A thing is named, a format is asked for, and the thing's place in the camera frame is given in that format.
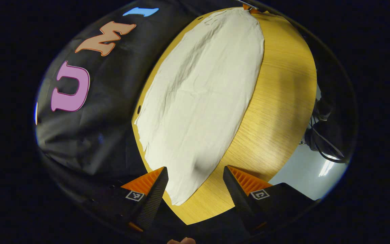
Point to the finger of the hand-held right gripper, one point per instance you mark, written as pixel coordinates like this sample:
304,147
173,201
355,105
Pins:
252,9

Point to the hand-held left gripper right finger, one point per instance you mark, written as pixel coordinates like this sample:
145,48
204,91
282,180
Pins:
237,200

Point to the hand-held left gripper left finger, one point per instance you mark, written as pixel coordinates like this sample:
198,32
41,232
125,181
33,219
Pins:
152,200

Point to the white jeans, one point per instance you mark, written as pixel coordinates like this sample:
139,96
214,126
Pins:
198,101

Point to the black backdrop cloth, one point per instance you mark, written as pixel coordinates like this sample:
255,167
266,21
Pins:
113,108

